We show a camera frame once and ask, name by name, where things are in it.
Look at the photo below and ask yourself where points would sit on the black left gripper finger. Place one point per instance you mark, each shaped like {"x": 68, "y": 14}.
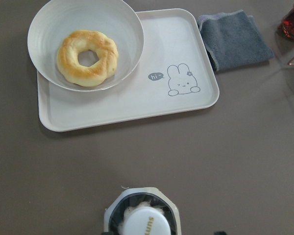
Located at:
{"x": 220, "y": 233}

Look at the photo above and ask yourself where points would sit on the oolong tea bottle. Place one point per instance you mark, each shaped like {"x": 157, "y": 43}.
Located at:
{"x": 142, "y": 211}

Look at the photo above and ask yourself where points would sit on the beige bunny tray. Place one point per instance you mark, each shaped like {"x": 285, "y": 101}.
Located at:
{"x": 174, "y": 75}

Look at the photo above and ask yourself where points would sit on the grey folded cloth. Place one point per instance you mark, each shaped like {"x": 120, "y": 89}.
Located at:
{"x": 232, "y": 40}

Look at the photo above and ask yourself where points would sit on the white round plate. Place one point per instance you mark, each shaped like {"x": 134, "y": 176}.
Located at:
{"x": 85, "y": 45}

